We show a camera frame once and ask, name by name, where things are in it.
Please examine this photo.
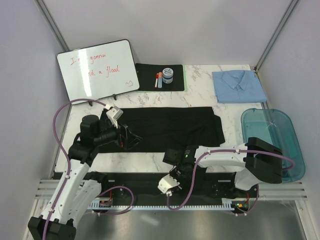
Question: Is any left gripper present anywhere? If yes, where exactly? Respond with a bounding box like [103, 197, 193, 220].
[93, 117, 142, 150]

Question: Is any black long sleeve shirt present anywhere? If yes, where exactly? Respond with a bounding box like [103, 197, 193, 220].
[99, 106, 225, 153]

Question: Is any blue shirt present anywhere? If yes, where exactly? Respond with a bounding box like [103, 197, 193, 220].
[212, 70, 267, 104]

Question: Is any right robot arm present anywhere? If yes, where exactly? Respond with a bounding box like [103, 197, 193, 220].
[157, 137, 283, 197]

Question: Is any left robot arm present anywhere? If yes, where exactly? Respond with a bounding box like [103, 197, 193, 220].
[27, 111, 142, 240]

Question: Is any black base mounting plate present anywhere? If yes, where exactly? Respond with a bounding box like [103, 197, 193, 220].
[101, 172, 257, 206]

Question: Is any black mat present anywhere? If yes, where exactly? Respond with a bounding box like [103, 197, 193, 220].
[135, 63, 186, 92]

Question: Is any red marker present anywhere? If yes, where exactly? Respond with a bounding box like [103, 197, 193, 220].
[154, 73, 159, 89]

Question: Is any blue lidded jar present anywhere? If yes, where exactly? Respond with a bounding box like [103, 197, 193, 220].
[162, 67, 174, 84]

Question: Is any white dry erase board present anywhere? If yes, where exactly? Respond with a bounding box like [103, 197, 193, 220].
[56, 39, 140, 101]

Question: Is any teal transparent plastic bin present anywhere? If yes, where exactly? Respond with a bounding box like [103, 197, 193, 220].
[241, 108, 306, 183]

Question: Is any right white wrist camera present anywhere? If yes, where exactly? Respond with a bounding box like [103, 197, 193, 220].
[157, 174, 180, 197]

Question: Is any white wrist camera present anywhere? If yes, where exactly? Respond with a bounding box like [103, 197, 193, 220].
[104, 104, 123, 129]
[157, 174, 180, 197]

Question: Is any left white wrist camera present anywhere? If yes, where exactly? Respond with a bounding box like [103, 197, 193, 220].
[104, 104, 123, 129]

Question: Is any light blue cable duct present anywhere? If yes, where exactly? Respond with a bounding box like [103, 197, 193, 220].
[87, 199, 245, 211]

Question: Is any aluminium rail frame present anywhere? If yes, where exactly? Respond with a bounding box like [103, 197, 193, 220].
[35, 179, 308, 201]

